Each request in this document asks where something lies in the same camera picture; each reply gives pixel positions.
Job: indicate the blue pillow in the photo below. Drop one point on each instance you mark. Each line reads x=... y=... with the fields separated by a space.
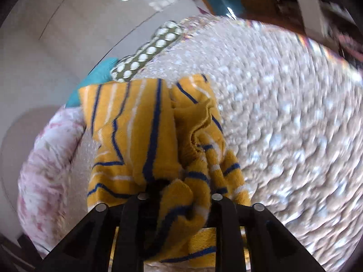
x=95 y=79

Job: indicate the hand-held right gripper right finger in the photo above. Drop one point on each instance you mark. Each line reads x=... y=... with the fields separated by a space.
x=225 y=223

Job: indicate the wooden door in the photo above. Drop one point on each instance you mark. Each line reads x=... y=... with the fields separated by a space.
x=261 y=2

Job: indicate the pink floral comforter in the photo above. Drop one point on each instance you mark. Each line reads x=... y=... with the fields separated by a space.
x=48 y=161

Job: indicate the yellow striped sweater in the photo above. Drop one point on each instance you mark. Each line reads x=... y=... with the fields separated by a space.
x=141 y=124

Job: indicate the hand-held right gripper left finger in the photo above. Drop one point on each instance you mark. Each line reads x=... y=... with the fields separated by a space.
x=133 y=221

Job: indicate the beige dotted bed quilt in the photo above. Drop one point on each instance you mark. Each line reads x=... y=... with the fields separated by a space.
x=283 y=119

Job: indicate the cluttered clothes shelf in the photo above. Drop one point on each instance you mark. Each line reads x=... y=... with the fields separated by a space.
x=320 y=8

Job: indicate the green white-spotted pillow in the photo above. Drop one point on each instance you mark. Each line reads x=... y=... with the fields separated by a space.
x=147 y=51

